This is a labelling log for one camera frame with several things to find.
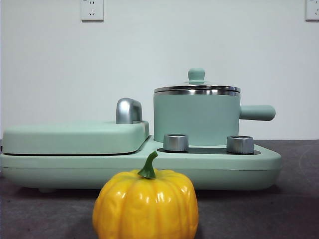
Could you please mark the glass lid with green knob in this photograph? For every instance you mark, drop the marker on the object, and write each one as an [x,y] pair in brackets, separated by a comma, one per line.
[196,74]

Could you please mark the yellow pumpkin with green stem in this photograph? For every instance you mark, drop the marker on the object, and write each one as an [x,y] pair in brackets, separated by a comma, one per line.
[144,204]

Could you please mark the silver control knob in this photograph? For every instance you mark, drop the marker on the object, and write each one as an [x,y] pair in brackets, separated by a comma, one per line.
[239,145]
[175,143]

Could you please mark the green griddle cover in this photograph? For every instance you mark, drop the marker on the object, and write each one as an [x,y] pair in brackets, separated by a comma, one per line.
[74,139]

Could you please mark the green breakfast machine base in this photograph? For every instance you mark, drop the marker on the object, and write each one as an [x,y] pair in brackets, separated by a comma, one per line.
[74,171]

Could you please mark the white wall socket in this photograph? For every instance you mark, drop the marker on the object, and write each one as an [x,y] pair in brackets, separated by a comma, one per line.
[92,11]
[312,10]

